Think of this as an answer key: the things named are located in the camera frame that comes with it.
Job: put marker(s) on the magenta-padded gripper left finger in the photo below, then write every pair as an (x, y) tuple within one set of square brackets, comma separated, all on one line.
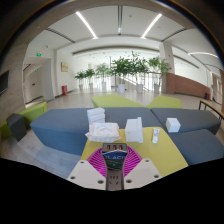
[(86, 175)]

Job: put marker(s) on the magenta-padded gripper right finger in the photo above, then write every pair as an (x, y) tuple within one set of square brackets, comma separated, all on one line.
[(143, 173)]

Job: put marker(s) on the small white tube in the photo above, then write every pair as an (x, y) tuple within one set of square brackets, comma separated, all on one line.
[(155, 135)]

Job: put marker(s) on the white upright box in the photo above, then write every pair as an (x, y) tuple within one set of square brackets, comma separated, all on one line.
[(133, 131)]

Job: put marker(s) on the soft white tissue pack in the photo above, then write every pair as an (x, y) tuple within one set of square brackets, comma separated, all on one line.
[(103, 132)]

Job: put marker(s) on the white cube box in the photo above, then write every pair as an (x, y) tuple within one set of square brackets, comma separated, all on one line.
[(172, 125)]

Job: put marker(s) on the long lime green ottoman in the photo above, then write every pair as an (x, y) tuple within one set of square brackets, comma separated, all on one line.
[(33, 112)]

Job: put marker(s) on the dark grey cube ottoman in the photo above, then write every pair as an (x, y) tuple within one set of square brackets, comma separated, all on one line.
[(16, 126)]

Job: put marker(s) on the red bin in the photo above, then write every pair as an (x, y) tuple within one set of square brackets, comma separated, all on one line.
[(64, 90)]

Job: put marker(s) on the wooden bench with black legs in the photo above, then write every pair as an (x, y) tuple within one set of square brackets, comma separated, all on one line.
[(211, 106)]

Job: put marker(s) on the row of potted green plants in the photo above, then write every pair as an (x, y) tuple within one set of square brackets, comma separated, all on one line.
[(123, 66)]

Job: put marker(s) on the green exit sign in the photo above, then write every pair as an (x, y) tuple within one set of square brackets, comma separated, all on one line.
[(39, 54)]

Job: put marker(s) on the ceiling strip lights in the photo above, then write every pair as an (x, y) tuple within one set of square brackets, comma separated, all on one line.
[(86, 24)]

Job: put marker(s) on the yellow framed wall picture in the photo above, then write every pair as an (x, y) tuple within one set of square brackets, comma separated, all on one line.
[(64, 67)]

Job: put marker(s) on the black wall television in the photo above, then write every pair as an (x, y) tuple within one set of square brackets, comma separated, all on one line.
[(4, 81)]

